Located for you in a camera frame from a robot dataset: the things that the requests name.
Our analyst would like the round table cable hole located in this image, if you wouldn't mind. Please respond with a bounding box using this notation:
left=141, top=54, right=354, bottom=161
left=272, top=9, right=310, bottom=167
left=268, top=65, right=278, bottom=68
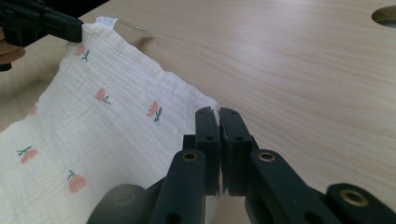
left=371, top=5, right=396, bottom=29

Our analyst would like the cream floral muslin cloth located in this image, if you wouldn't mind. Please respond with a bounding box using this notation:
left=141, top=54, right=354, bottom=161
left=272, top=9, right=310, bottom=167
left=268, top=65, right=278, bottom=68
left=0, top=16, right=219, bottom=224

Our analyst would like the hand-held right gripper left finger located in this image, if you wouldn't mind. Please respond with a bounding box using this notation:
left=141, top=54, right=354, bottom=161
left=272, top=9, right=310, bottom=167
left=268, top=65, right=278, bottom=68
left=182, top=105, right=222, bottom=197

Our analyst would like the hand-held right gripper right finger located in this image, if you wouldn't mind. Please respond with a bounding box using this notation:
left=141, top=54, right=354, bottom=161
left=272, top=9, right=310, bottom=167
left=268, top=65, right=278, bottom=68
left=219, top=107, right=260, bottom=197

